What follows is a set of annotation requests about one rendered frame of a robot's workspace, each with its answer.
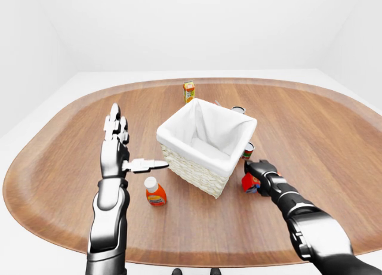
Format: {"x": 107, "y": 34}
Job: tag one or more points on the small dark shape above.
{"x": 177, "y": 271}
{"x": 215, "y": 271}

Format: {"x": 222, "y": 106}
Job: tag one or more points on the red printed food box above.
{"x": 250, "y": 184}

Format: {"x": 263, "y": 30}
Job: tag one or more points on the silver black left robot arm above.
{"x": 107, "y": 227}

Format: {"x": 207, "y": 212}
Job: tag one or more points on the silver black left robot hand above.
{"x": 112, "y": 158}

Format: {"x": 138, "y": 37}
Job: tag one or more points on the orange juice carton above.
{"x": 189, "y": 91}

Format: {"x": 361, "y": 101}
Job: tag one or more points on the orange sauce bottle white cap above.
{"x": 155, "y": 193}

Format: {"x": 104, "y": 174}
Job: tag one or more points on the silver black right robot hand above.
{"x": 259, "y": 172}

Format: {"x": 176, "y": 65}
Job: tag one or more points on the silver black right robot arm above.
{"x": 313, "y": 230}

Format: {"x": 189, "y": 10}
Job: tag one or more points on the silver tin can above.
{"x": 238, "y": 109}

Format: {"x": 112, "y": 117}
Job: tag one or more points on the red labelled tin can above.
{"x": 248, "y": 151}

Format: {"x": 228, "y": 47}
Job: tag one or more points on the white wicker basket with liner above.
{"x": 206, "y": 143}

